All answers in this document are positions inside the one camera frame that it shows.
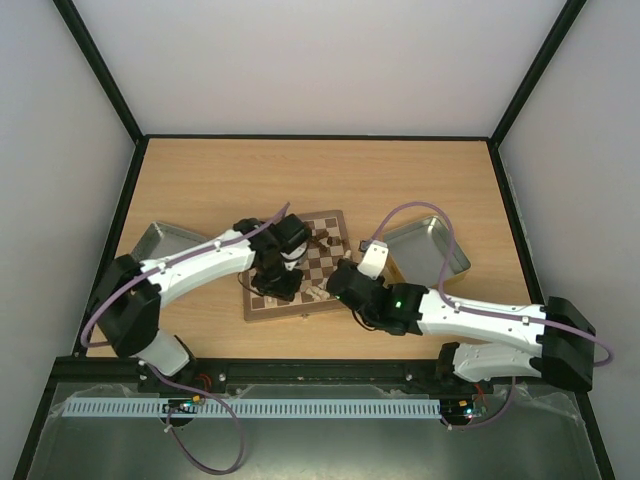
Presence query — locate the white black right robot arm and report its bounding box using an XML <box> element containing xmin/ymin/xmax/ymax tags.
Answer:
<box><xmin>326</xmin><ymin>260</ymin><xmax>596</xmax><ymax>393</ymax></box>

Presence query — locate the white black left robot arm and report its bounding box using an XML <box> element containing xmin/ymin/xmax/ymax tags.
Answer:
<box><xmin>86</xmin><ymin>213</ymin><xmax>311</xmax><ymax>377</ymax></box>

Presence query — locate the pile of dark chess pieces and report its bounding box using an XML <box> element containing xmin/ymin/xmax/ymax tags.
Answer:
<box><xmin>309</xmin><ymin>230</ymin><xmax>350</xmax><ymax>257</ymax></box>

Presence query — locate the wooden folding chess board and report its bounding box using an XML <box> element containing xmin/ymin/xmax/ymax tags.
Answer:
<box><xmin>240</xmin><ymin>210</ymin><xmax>352</xmax><ymax>322</ymax></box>

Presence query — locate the pile of white chess pieces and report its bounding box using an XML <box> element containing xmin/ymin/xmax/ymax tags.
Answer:
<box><xmin>301</xmin><ymin>285</ymin><xmax>331</xmax><ymax>303</ymax></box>

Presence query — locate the right metal tray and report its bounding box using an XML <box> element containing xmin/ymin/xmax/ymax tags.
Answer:
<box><xmin>382</xmin><ymin>216</ymin><xmax>450</xmax><ymax>288</ymax></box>

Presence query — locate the metal tray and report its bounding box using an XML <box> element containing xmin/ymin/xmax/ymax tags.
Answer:
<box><xmin>130</xmin><ymin>221</ymin><xmax>208</xmax><ymax>262</ymax></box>
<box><xmin>382</xmin><ymin>216</ymin><xmax>450</xmax><ymax>288</ymax></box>

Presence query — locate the left metal tray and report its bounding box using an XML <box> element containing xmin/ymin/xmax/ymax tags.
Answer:
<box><xmin>130</xmin><ymin>221</ymin><xmax>208</xmax><ymax>262</ymax></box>

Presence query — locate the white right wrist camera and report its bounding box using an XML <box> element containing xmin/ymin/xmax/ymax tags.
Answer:
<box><xmin>357</xmin><ymin>240</ymin><xmax>389</xmax><ymax>280</ymax></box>

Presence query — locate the black cage frame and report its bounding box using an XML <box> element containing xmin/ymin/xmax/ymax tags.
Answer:
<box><xmin>13</xmin><ymin>0</ymin><xmax>614</xmax><ymax>479</ymax></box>

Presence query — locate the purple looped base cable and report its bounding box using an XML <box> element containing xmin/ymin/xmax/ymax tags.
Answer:
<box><xmin>162</xmin><ymin>385</ymin><xmax>247</xmax><ymax>475</ymax></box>

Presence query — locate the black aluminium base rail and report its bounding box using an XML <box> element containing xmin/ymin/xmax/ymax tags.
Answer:
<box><xmin>52</xmin><ymin>355</ymin><xmax>581</xmax><ymax>396</ymax></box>

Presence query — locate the light blue slotted cable duct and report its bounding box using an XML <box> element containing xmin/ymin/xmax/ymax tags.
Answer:
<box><xmin>62</xmin><ymin>398</ymin><xmax>441</xmax><ymax>420</ymax></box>

